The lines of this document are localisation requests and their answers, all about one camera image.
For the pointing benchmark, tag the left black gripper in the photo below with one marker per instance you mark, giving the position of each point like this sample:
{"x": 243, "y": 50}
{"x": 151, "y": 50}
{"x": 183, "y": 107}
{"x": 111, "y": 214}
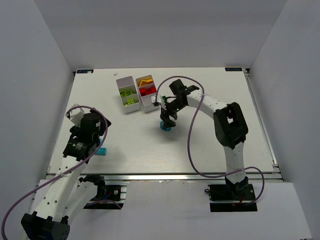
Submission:
{"x": 99, "y": 142}

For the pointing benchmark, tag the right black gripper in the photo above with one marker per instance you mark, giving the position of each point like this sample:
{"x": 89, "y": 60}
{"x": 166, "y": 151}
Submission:
{"x": 167, "y": 115}

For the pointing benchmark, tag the cyan rounded lego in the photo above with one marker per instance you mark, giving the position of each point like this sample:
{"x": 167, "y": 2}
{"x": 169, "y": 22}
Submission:
{"x": 167, "y": 129}

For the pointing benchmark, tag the long cyan lego brick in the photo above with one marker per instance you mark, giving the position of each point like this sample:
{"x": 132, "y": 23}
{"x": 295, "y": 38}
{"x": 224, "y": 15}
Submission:
{"x": 102, "y": 151}

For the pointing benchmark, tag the red lego piece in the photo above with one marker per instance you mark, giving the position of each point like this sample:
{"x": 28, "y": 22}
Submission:
{"x": 152, "y": 90}

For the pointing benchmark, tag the red curved lego brick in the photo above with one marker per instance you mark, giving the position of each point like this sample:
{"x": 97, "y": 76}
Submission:
{"x": 143, "y": 91}

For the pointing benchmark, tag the pale lime small lego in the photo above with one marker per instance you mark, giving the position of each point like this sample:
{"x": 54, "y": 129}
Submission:
{"x": 130, "y": 101}

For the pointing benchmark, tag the orange yellow lego brick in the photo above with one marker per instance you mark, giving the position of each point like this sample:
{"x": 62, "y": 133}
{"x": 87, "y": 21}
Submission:
{"x": 144, "y": 82}

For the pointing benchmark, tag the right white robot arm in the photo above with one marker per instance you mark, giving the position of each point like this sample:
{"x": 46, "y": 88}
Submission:
{"x": 230, "y": 126}

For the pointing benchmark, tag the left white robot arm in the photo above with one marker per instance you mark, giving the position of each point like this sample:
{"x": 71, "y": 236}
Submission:
{"x": 68, "y": 194}

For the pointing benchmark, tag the right white divided container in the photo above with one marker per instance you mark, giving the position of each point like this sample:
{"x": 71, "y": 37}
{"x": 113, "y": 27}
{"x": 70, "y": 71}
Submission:
{"x": 146, "y": 100}

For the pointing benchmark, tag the white divided container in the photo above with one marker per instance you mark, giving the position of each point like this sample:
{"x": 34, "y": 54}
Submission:
{"x": 146, "y": 100}
{"x": 127, "y": 83}

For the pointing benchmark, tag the left white divided container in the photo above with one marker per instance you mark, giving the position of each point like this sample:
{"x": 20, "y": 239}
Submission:
{"x": 127, "y": 83}

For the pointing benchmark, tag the left blue table label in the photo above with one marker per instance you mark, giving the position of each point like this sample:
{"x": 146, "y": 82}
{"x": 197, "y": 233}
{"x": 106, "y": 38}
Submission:
{"x": 84, "y": 71}

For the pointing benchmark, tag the blue table label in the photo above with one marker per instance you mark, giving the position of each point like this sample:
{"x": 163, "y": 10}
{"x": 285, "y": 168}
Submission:
{"x": 233, "y": 69}
{"x": 84, "y": 71}

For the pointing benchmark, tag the right blue table label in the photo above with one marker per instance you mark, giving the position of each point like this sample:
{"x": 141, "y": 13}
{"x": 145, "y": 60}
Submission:
{"x": 233, "y": 69}

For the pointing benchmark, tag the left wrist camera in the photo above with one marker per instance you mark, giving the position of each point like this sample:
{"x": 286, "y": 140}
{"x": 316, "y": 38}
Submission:
{"x": 75, "y": 115}

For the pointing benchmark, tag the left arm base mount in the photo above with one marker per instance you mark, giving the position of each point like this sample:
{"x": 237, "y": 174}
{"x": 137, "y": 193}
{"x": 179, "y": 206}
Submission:
{"x": 107, "y": 194}

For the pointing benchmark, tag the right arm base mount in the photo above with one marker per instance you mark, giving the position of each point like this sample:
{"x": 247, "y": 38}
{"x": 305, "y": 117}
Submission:
{"x": 222, "y": 200}

